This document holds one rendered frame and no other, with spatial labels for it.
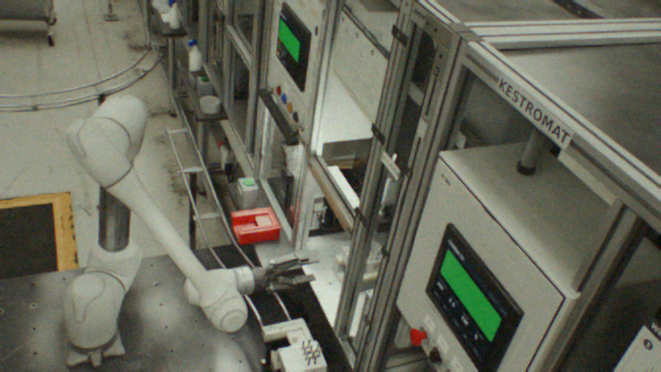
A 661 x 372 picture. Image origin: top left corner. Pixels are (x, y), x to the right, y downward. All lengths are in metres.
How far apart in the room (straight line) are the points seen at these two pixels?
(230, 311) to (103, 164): 0.53
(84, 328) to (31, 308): 0.36
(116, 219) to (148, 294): 0.44
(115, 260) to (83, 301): 0.19
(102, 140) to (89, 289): 0.56
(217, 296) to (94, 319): 0.48
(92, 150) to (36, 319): 0.86
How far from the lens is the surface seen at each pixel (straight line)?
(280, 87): 2.21
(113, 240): 2.18
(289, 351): 1.97
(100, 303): 2.13
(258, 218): 2.36
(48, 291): 2.52
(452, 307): 1.32
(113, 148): 1.79
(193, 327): 2.34
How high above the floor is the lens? 2.47
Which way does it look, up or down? 36 degrees down
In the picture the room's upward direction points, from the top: 10 degrees clockwise
